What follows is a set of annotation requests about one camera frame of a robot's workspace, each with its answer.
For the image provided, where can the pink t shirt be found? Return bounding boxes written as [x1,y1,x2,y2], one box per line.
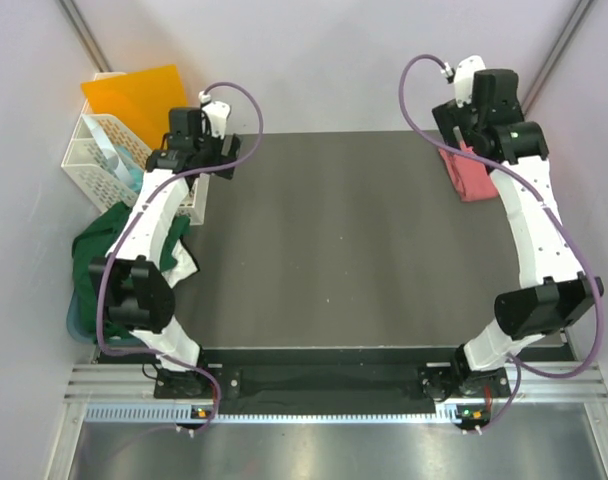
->
[438,148,499,203]

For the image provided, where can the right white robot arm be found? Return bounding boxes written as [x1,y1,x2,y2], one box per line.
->
[432,56,603,396]

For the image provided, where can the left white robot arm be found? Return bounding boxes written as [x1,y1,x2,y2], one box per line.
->
[89,100,241,397]

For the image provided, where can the orange plastic folder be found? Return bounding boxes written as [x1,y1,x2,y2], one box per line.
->
[81,65,188,149]

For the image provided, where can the light blue items in organizer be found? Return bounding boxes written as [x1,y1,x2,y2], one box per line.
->
[82,114,144,194]

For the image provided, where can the green t shirt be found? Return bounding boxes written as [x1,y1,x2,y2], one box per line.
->
[71,202,199,332]

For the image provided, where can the teal plastic basin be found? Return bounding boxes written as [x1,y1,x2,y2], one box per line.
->
[64,289,135,347]

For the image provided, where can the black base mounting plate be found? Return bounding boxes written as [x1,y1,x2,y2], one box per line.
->
[152,363,515,401]

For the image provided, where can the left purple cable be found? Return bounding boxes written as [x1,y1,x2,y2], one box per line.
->
[96,82,264,439]

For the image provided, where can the purple cable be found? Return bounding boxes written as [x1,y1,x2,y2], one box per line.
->
[96,82,264,439]
[399,53,607,435]

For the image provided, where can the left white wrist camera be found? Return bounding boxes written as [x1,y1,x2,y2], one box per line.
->
[199,90,231,139]

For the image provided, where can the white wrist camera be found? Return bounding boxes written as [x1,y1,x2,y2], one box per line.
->
[441,55,486,108]
[199,90,231,139]

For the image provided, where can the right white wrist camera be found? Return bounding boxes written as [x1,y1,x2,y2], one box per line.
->
[441,55,486,108]

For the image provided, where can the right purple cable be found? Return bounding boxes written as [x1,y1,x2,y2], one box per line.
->
[399,53,607,435]

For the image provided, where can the aluminium frame rail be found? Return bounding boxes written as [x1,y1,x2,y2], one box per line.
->
[64,364,608,413]

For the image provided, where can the white slotted cable duct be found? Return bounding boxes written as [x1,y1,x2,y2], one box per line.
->
[85,403,485,425]

